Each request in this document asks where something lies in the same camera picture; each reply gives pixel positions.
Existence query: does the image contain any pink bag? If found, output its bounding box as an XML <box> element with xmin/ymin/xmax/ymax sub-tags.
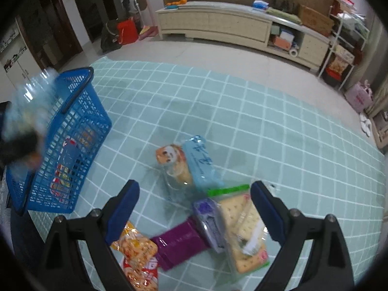
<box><xmin>346</xmin><ymin>80</ymin><xmax>374</xmax><ymax>113</ymax></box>

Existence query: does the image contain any colourful broom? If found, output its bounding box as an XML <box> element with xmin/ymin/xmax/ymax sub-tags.
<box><xmin>139</xmin><ymin>0</ymin><xmax>158</xmax><ymax>41</ymax></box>

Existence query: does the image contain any cream television cabinet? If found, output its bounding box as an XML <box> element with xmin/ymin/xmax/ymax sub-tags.
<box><xmin>155</xmin><ymin>1</ymin><xmax>331</xmax><ymax>73</ymax></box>

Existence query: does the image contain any cracker packet green edge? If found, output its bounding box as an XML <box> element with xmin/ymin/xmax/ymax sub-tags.
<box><xmin>207</xmin><ymin>184</ymin><xmax>271</xmax><ymax>276</ymax></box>

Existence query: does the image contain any small purple grey packet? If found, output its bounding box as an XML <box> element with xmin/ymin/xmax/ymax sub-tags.
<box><xmin>192</xmin><ymin>198</ymin><xmax>228</xmax><ymax>253</ymax></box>

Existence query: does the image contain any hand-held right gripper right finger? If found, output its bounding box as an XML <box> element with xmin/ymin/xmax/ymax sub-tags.
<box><xmin>250</xmin><ymin>181</ymin><xmax>355</xmax><ymax>291</ymax></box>

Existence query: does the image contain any white cupboard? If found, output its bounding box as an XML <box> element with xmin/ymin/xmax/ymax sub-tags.
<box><xmin>0</xmin><ymin>21</ymin><xmax>43</xmax><ymax>94</ymax></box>

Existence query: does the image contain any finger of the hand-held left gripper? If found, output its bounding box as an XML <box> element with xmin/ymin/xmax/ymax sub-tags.
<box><xmin>0</xmin><ymin>129</ymin><xmax>41</xmax><ymax>169</ymax></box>

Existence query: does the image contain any red bag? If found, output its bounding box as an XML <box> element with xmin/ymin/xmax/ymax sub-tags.
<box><xmin>117</xmin><ymin>18</ymin><xmax>139</xmax><ymax>45</ymax></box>

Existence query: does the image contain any cardboard box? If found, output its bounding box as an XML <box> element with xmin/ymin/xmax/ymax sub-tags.
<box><xmin>299</xmin><ymin>4</ymin><xmax>334</xmax><ymax>37</ymax></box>

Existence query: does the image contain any white metal rack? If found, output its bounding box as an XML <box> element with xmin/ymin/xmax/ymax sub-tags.
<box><xmin>318</xmin><ymin>0</ymin><xmax>372</xmax><ymax>90</ymax></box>

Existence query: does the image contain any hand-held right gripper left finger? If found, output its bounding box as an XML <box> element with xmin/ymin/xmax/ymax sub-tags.
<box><xmin>38</xmin><ymin>179</ymin><xmax>140</xmax><ymax>291</ymax></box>

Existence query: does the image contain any dark wooden door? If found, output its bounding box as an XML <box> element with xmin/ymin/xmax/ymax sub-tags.
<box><xmin>18</xmin><ymin>0</ymin><xmax>84</xmax><ymax>70</ymax></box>

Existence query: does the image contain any teal checked floor mat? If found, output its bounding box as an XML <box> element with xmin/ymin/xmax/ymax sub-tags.
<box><xmin>9</xmin><ymin>59</ymin><xmax>388</xmax><ymax>291</ymax></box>

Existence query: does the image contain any clear plastic snack packet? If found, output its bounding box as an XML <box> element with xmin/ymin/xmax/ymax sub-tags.
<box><xmin>1</xmin><ymin>68</ymin><xmax>59</xmax><ymax>170</ymax></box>

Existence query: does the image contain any red yellow gift box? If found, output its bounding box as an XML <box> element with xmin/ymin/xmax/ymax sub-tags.
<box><xmin>324</xmin><ymin>56</ymin><xmax>349</xmax><ymax>81</ymax></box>

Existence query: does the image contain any colourful snack packet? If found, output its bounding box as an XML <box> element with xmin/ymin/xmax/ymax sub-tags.
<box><xmin>50</xmin><ymin>164</ymin><xmax>76</xmax><ymax>197</ymax></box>

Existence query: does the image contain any orange red snack packet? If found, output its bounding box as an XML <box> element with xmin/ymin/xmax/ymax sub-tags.
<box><xmin>110</xmin><ymin>221</ymin><xmax>160</xmax><ymax>291</ymax></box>

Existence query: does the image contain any black bag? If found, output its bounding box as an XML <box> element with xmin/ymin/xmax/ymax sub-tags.
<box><xmin>100</xmin><ymin>20</ymin><xmax>122</xmax><ymax>53</ymax></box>

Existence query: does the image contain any orange box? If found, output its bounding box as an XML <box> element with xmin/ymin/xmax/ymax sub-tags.
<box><xmin>274</xmin><ymin>36</ymin><xmax>293</xmax><ymax>50</ymax></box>

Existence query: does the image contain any blue plastic basket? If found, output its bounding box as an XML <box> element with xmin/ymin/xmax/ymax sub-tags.
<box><xmin>6</xmin><ymin>67</ymin><xmax>113</xmax><ymax>216</ymax></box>

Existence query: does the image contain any white plastic bag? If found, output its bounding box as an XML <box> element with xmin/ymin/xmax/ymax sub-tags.
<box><xmin>341</xmin><ymin>11</ymin><xmax>370</xmax><ymax>34</ymax></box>

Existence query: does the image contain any orange biscuit packet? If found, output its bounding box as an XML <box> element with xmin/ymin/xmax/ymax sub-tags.
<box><xmin>155</xmin><ymin>144</ymin><xmax>194</xmax><ymax>185</ymax></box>

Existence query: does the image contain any green folded cloth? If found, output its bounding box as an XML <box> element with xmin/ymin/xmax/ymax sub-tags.
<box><xmin>266</xmin><ymin>7</ymin><xmax>302</xmax><ymax>25</ymax></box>

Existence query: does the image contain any magenta snack packet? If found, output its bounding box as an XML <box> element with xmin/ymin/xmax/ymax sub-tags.
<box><xmin>150</xmin><ymin>217</ymin><xmax>210</xmax><ymax>272</ymax></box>

